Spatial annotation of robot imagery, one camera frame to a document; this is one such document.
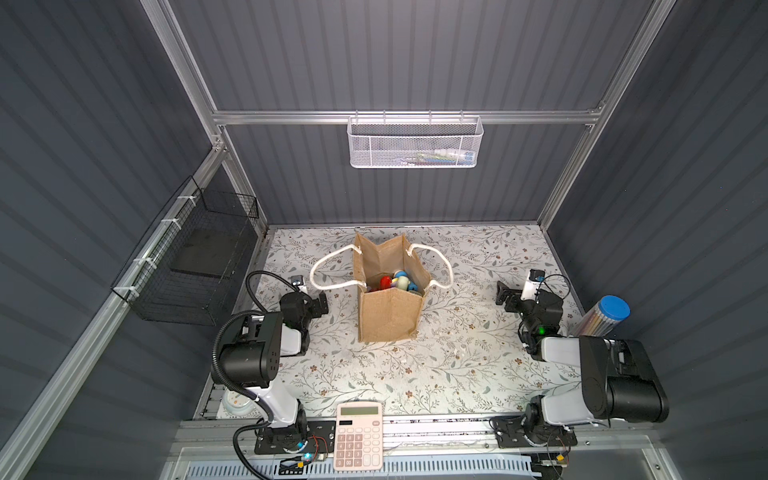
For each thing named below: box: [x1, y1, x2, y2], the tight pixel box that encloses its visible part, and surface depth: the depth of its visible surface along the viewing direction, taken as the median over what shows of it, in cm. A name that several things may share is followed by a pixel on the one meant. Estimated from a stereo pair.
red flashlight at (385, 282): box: [380, 276, 393, 290], surface depth 93 cm
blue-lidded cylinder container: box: [569, 295, 631, 337], surface depth 78 cm
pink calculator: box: [333, 402, 383, 471], surface depth 74 cm
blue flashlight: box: [393, 270, 419, 291], surface depth 95 cm
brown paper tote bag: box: [310, 233, 454, 343], surface depth 86 cm
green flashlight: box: [392, 276, 411, 291], surface depth 93 cm
